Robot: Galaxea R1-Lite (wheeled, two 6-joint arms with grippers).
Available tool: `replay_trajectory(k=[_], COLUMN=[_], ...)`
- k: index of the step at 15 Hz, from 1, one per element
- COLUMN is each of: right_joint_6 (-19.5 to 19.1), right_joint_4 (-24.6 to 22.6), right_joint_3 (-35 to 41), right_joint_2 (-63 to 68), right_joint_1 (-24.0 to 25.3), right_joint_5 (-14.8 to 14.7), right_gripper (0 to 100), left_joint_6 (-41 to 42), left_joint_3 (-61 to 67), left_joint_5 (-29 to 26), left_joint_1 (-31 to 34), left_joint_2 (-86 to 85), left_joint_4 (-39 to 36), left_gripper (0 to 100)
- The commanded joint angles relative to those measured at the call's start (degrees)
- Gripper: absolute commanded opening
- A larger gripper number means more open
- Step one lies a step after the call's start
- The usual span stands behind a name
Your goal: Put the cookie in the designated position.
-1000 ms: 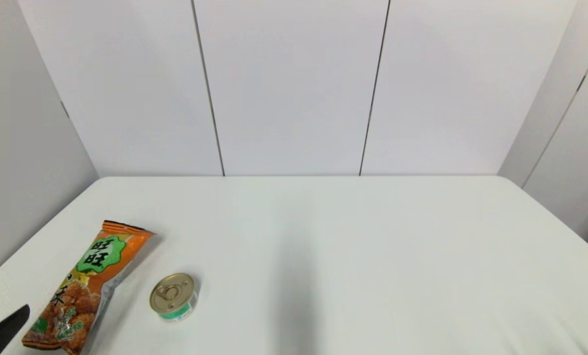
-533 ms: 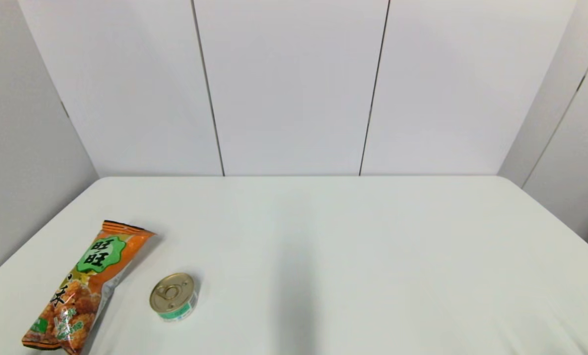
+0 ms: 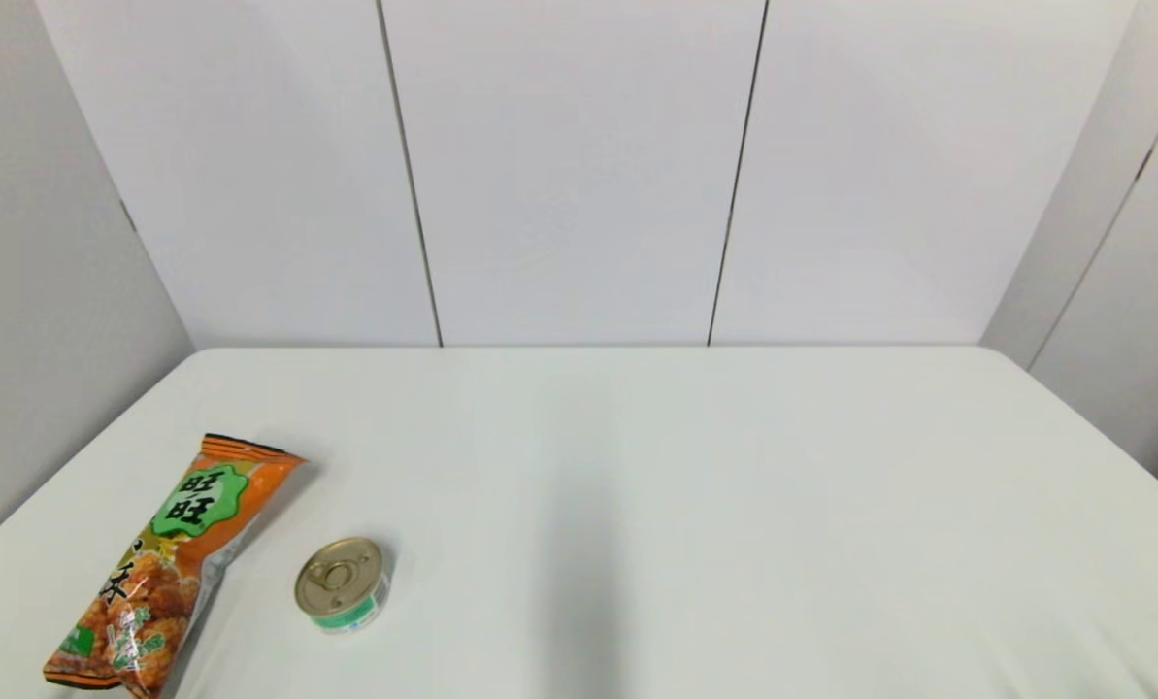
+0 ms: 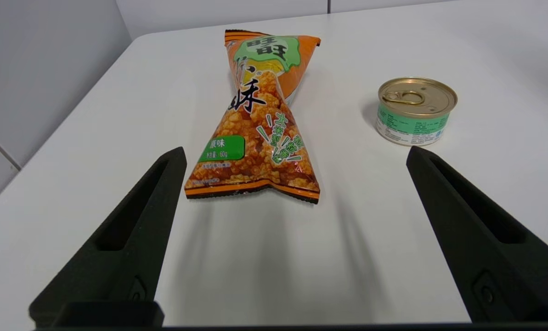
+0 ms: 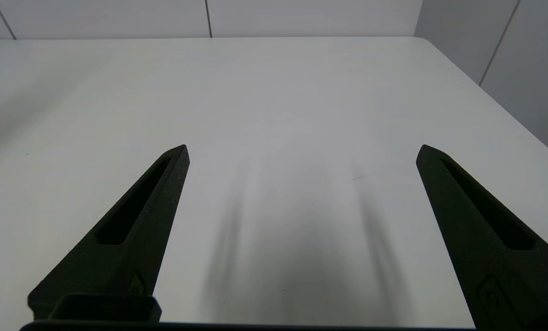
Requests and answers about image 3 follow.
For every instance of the gold lid tin can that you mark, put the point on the gold lid tin can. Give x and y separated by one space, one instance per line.
339 578

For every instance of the orange green cookie snack bag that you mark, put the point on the orange green cookie snack bag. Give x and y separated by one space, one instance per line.
171 563

